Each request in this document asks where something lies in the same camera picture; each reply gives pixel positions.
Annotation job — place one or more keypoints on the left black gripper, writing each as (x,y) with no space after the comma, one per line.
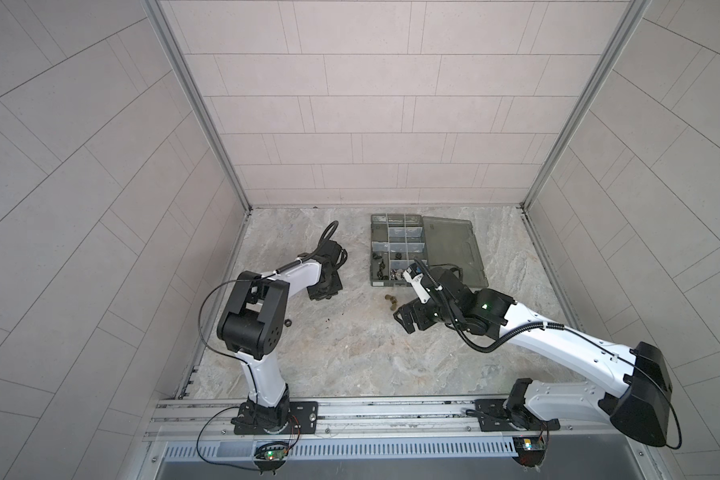
(336,285)

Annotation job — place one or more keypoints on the brass wing nuts pair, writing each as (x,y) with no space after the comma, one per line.
(393,301)

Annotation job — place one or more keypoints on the controller board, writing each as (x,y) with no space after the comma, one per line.
(271,456)
(531,451)

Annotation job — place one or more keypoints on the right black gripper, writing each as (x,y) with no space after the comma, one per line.
(413,306)

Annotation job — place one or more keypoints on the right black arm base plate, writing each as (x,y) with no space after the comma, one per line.
(493,416)

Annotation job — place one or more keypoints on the right controller board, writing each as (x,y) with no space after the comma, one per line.
(531,451)

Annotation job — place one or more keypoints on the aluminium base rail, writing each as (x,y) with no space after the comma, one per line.
(336,418)

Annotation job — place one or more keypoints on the clear compartment organizer box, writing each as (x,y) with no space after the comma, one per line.
(397,240)

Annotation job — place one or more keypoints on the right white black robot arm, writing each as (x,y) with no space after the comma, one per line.
(626,387)

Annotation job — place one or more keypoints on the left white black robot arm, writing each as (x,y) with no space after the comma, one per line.
(253,321)

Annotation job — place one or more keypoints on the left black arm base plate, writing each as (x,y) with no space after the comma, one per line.
(254,419)

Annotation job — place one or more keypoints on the left controller board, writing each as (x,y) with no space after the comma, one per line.
(271,456)

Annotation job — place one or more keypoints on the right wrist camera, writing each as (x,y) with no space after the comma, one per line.
(414,277)

